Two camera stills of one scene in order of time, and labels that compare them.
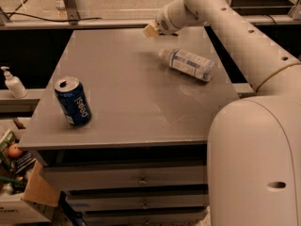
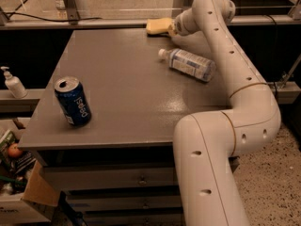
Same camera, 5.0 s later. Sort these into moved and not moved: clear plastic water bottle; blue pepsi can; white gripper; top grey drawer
Moved: white gripper
Not moved: clear plastic water bottle; blue pepsi can; top grey drawer
